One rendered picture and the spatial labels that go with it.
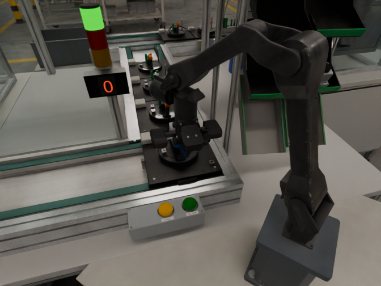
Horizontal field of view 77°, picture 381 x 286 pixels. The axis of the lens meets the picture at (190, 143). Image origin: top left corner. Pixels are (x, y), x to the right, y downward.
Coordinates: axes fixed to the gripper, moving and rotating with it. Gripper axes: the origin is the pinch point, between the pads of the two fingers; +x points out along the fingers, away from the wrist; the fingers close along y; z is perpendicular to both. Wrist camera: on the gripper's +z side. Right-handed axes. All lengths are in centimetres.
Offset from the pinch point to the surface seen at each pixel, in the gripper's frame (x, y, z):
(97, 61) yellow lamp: -18.5, -20.1, -21.8
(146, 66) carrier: 10, -2, -85
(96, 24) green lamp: -27.9, -18.1, -21.6
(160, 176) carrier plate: 12.6, -7.8, -2.6
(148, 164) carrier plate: 12.5, -10.7, -8.8
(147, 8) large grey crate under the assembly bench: 71, 52, -549
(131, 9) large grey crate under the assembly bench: 71, 16, -549
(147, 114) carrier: 12.4, -7.5, -39.1
